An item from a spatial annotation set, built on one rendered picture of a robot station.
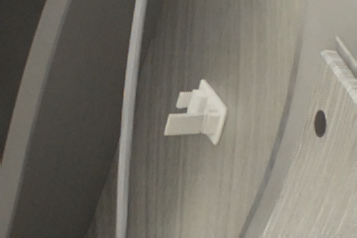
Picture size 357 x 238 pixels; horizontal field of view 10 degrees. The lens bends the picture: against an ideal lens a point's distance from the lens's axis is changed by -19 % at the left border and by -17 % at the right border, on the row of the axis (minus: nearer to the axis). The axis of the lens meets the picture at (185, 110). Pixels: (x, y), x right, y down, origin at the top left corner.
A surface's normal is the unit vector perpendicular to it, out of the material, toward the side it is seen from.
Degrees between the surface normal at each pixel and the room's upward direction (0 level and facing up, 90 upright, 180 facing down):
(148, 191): 90
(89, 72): 117
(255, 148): 90
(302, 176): 90
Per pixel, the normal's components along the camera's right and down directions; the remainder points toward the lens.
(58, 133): 0.38, 0.61
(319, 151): -0.88, 0.00
